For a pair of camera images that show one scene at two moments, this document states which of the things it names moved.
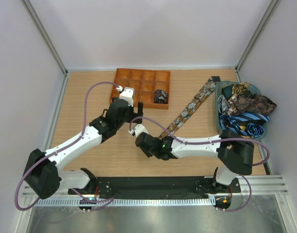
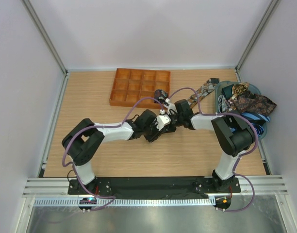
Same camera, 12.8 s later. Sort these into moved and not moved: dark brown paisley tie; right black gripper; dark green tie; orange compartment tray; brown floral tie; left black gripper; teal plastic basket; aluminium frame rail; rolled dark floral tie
Moved: left black gripper; brown floral tie; right black gripper
Not moved: rolled dark floral tie; aluminium frame rail; dark green tie; teal plastic basket; dark brown paisley tie; orange compartment tray
